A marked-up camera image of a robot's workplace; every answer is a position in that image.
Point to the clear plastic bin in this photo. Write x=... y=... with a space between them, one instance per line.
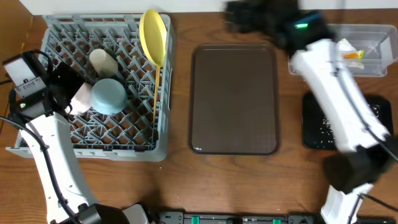
x=379 y=43

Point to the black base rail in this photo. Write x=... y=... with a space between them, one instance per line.
x=206 y=218

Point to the light blue bowl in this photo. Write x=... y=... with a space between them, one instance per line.
x=108 y=96

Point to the black tray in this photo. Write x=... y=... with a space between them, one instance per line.
x=312 y=115

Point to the yellow plate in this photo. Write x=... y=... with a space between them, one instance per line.
x=153 y=36

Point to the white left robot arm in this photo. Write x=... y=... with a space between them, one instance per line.
x=39 y=108

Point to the dark brown serving tray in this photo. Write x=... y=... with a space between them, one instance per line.
x=234 y=100

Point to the white cup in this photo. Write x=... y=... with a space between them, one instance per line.
x=103 y=63

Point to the yellow snack wrapper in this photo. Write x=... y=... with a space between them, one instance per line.
x=355 y=55

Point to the rice and food scraps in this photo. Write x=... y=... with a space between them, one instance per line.
x=327 y=139

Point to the grey dish rack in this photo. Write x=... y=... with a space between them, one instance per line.
x=131 y=134

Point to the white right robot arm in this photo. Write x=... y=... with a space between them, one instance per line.
x=366 y=148

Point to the white crumpled napkin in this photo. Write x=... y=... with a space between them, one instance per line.
x=344 y=45

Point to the wooden chopstick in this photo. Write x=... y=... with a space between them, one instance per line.
x=157 y=77

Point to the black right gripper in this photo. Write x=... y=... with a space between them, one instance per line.
x=230 y=14

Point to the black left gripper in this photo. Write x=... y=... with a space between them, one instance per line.
x=66 y=86

